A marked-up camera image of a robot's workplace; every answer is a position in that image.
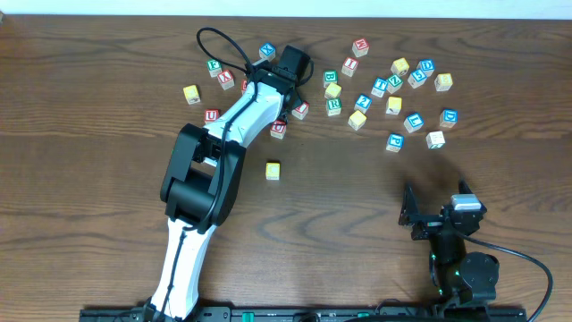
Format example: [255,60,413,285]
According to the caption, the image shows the green R block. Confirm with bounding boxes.
[326,98,342,116]

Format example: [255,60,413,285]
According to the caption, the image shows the yellow C block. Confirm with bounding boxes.
[265,162,281,181]

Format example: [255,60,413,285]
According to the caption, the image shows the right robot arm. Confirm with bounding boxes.
[399,181,500,318]

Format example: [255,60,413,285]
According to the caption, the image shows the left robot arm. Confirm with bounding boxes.
[144,46,313,321]

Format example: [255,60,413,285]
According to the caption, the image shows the blue X block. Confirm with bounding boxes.
[258,42,276,62]

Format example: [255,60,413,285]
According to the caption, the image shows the green B block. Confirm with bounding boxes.
[323,70,339,88]

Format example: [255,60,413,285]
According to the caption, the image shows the red I block centre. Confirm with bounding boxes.
[291,101,309,120]

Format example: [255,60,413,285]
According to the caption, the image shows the red i block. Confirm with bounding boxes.
[291,101,309,120]
[341,57,358,77]

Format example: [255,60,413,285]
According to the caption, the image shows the yellow O block right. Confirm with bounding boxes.
[324,83,342,99]

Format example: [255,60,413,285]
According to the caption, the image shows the red E block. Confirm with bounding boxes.
[240,79,248,95]

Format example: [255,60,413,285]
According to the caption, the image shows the plain wood L block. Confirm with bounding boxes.
[425,131,446,149]

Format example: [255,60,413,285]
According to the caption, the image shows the red I block upper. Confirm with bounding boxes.
[341,57,358,77]

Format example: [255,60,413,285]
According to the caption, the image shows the red U block centre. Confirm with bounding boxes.
[270,121,287,140]

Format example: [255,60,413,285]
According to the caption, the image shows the red u block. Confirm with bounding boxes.
[270,121,287,140]
[204,109,220,124]

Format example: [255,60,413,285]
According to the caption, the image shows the blue P block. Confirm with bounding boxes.
[386,133,404,153]

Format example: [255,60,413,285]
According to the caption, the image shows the red X block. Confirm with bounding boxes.
[216,70,235,90]

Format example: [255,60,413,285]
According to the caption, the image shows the red H block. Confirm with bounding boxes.
[352,38,370,58]

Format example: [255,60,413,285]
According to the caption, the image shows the blue D block right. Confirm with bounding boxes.
[440,109,458,128]

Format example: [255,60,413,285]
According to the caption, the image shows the blue d block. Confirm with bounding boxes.
[440,109,458,128]
[416,59,435,77]

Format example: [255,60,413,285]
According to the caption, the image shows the blue 2 block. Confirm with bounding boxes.
[354,94,372,114]

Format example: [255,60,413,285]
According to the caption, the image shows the green F block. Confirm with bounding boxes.
[206,59,223,78]

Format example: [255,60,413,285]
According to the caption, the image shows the yellow S block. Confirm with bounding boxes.
[348,110,366,131]

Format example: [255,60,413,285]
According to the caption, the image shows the blue L block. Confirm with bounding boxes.
[403,113,425,133]

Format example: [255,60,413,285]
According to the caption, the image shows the blue T block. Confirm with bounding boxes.
[371,78,389,97]

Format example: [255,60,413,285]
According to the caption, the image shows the red U block left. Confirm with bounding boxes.
[204,109,220,124]

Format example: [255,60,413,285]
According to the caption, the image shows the green Z block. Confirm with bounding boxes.
[387,74,403,94]

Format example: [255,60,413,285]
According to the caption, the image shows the yellow block upper right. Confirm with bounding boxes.
[391,57,409,77]

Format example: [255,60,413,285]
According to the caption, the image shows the yellow block far left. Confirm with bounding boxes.
[182,85,200,105]

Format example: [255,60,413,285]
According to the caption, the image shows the yellow K block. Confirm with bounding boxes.
[386,97,402,115]

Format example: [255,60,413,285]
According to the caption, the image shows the yellow 8 block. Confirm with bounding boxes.
[434,73,453,92]

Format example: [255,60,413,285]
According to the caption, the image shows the blue 5 block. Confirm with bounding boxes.
[408,69,427,89]

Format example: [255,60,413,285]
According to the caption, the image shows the blue D block upper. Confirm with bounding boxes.
[416,59,435,77]

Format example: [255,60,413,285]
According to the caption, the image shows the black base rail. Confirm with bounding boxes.
[79,305,528,322]

